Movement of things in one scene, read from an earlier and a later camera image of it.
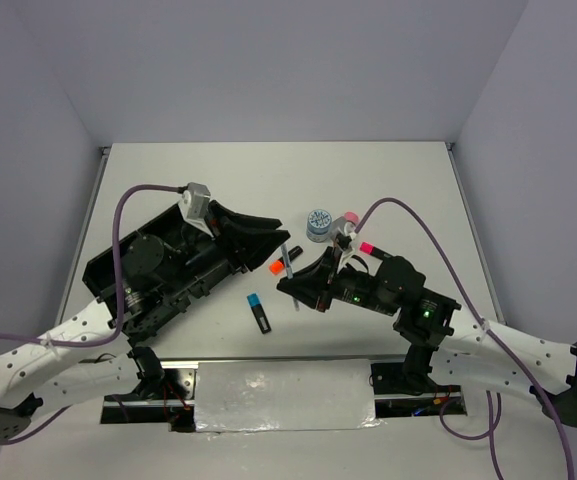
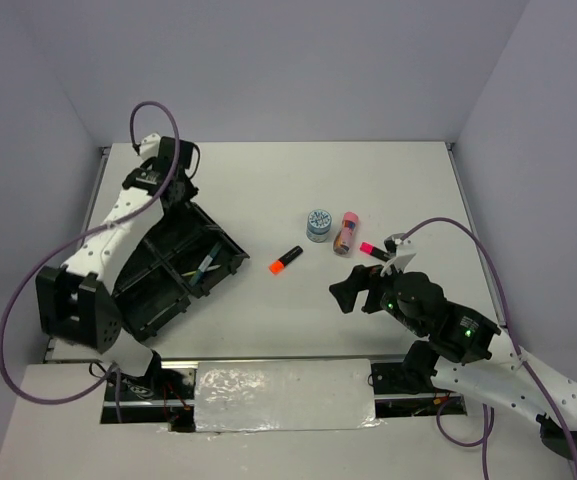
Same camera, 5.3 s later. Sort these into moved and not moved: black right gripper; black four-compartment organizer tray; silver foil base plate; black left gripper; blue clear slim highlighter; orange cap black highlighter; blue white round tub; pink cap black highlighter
Moved: black right gripper; blue clear slim highlighter; black left gripper
Not moved: blue white round tub; orange cap black highlighter; silver foil base plate; black four-compartment organizer tray; pink cap black highlighter
